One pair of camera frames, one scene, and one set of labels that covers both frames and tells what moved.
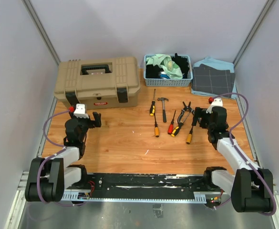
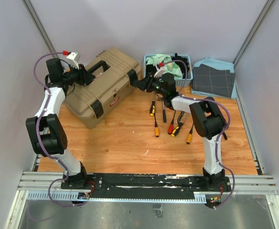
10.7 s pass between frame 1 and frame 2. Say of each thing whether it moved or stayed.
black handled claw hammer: stayed
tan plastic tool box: moved
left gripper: moved
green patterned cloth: stayed
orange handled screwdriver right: stayed
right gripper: moved
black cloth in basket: stayed
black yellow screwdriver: stayed
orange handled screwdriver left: stayed
